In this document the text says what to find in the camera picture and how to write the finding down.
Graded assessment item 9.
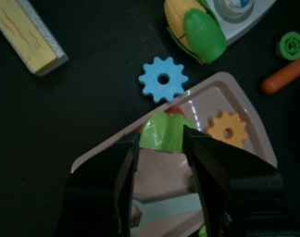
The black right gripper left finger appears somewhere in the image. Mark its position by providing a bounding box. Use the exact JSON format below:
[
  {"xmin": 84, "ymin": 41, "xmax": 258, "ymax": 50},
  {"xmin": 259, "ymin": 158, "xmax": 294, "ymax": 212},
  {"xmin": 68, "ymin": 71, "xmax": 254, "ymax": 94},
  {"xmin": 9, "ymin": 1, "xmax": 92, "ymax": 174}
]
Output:
[{"xmin": 52, "ymin": 131, "xmax": 141, "ymax": 237}]

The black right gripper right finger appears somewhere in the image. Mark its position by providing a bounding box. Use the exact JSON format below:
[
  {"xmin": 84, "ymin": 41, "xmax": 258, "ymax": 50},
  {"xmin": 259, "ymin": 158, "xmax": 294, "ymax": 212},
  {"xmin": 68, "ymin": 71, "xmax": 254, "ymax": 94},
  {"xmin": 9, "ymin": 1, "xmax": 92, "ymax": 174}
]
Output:
[{"xmin": 180, "ymin": 124, "xmax": 300, "ymax": 237}]

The green toy squash piece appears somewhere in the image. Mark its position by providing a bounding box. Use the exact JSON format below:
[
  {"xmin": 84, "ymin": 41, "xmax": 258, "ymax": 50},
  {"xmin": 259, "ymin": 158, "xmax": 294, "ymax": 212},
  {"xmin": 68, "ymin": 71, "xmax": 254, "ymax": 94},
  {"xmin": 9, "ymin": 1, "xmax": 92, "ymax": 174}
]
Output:
[{"xmin": 137, "ymin": 106, "xmax": 196, "ymax": 155}]

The orange foam gear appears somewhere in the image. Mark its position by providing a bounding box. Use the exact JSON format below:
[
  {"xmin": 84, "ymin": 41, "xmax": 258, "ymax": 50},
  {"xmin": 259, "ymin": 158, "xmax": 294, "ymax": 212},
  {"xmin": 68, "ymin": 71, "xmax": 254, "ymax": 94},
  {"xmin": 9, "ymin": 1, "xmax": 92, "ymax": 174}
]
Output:
[{"xmin": 206, "ymin": 111, "xmax": 250, "ymax": 149}]

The pink plastic tray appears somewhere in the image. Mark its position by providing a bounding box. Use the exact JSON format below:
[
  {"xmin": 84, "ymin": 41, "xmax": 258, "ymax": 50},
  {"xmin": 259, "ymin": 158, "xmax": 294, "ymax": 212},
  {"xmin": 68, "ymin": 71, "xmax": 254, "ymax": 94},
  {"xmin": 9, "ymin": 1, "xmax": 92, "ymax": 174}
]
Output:
[{"xmin": 69, "ymin": 71, "xmax": 278, "ymax": 237}]

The orange toy sausage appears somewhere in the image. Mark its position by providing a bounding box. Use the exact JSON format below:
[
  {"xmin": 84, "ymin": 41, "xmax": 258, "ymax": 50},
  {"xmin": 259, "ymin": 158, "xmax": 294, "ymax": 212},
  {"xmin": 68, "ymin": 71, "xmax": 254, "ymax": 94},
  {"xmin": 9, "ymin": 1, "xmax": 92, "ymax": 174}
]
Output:
[{"xmin": 259, "ymin": 51, "xmax": 300, "ymax": 95}]

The blue foam gear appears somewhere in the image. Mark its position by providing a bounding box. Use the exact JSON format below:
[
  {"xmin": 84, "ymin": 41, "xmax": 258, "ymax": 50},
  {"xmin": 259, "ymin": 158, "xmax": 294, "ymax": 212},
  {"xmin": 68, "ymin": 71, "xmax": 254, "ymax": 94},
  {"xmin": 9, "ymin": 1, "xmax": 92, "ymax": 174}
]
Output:
[{"xmin": 137, "ymin": 56, "xmax": 190, "ymax": 104}]

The green plastic nut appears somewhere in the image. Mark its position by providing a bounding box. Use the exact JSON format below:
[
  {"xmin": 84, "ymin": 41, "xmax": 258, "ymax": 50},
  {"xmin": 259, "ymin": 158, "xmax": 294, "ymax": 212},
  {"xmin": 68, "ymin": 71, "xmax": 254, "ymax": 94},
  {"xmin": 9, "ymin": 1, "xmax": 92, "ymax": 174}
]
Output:
[{"xmin": 275, "ymin": 31, "xmax": 300, "ymax": 61}]

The toy corn cob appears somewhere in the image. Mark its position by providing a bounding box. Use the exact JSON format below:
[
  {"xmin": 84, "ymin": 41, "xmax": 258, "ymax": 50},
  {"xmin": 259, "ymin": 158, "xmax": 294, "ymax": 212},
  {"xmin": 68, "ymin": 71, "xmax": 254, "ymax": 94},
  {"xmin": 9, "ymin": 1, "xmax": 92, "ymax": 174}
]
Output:
[{"xmin": 163, "ymin": 0, "xmax": 227, "ymax": 66}]

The yellow grey toy block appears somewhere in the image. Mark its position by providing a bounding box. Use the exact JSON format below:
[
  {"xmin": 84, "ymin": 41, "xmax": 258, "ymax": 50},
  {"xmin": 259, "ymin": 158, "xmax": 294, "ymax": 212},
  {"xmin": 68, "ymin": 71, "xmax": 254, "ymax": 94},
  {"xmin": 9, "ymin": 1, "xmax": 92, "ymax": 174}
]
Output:
[{"xmin": 0, "ymin": 0, "xmax": 69, "ymax": 78}]

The grey toy iron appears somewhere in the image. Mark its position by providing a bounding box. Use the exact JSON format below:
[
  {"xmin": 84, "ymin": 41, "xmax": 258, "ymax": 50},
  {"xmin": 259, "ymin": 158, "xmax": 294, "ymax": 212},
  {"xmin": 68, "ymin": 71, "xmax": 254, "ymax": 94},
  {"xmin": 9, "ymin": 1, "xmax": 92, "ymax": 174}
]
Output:
[{"xmin": 204, "ymin": 0, "xmax": 276, "ymax": 46}]

